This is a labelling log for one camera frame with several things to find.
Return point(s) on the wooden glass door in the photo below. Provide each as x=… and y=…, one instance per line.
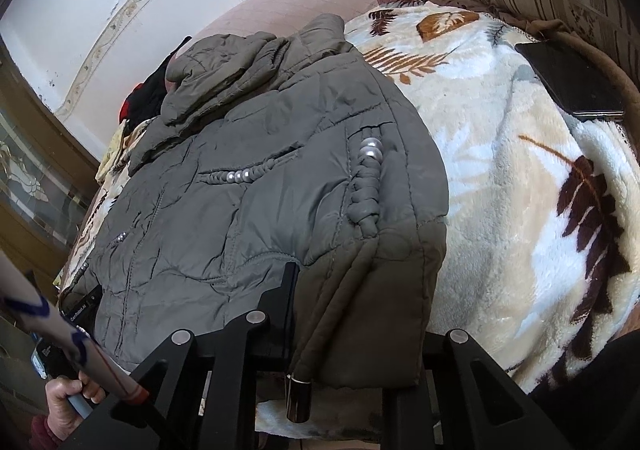
x=30, y=180

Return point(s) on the white tube with blue marks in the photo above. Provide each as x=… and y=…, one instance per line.
x=50, y=325

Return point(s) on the black and red clothes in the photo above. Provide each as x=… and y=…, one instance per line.
x=145, y=100

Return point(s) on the grey hooded puffer jacket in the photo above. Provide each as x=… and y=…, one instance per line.
x=250, y=180

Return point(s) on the person's left hand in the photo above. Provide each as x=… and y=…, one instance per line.
x=62, y=405

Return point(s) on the leaf print fleece blanket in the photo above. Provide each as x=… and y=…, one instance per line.
x=500, y=180

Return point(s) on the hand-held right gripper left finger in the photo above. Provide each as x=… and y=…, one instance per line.
x=287, y=300

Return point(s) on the person's left forearm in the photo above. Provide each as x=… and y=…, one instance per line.
x=45, y=436

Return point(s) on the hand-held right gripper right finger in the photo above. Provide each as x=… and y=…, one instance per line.
x=440, y=360

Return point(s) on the black phone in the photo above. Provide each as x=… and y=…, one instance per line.
x=570, y=75

